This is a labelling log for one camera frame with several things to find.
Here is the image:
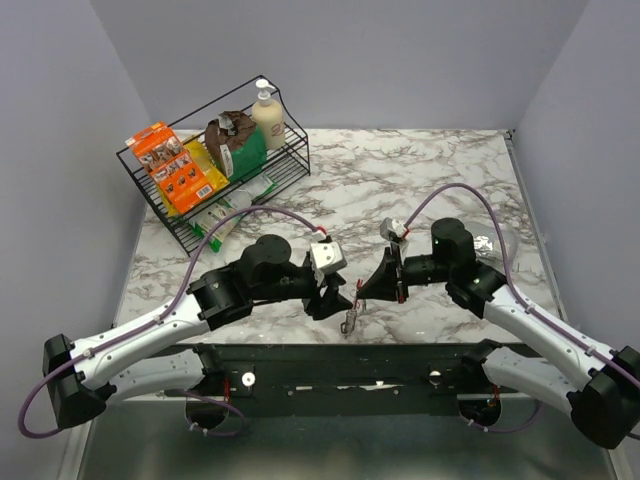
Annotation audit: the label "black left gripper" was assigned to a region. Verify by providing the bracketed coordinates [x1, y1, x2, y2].
[252, 265, 354, 322]

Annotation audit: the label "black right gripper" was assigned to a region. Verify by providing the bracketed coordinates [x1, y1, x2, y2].
[357, 242, 453, 304]

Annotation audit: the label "red handled metal key holder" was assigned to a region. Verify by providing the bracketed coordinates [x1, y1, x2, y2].
[340, 279, 366, 336]

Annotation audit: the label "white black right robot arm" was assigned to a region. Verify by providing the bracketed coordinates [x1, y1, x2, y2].
[358, 218, 639, 450]

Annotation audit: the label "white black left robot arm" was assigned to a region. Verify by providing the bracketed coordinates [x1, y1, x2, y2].
[43, 234, 351, 430]

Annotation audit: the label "silver foil packet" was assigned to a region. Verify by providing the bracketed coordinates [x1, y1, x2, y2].
[465, 221, 520, 270]

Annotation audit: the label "green white snack bag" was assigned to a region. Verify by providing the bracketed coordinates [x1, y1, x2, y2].
[189, 173, 277, 238]

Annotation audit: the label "brown green coffee bag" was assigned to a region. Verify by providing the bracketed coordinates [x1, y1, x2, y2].
[205, 111, 267, 182]

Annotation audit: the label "cream pump lotion bottle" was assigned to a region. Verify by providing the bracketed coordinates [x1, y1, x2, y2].
[251, 78, 285, 150]

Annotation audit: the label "yellow snack bag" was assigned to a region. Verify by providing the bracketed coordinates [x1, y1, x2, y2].
[158, 140, 229, 216]

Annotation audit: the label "orange product box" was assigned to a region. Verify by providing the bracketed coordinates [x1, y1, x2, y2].
[125, 122, 227, 214]

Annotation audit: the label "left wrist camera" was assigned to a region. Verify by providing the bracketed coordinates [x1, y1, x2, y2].
[309, 227, 348, 285]

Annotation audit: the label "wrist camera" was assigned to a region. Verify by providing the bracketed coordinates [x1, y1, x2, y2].
[309, 227, 348, 285]
[379, 217, 409, 250]

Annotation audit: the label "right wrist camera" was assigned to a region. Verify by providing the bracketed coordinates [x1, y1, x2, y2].
[379, 217, 409, 250]

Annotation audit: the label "black metal base rail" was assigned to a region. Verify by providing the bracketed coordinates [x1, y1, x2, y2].
[171, 340, 513, 425]

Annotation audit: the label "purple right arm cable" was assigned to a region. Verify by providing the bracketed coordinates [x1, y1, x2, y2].
[402, 182, 640, 441]

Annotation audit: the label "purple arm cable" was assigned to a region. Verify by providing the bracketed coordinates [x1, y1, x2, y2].
[18, 205, 331, 440]
[402, 182, 640, 441]

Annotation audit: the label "black wire rack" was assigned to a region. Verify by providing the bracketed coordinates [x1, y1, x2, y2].
[116, 76, 311, 255]

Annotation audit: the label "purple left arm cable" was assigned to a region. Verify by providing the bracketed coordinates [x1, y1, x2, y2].
[18, 205, 331, 440]

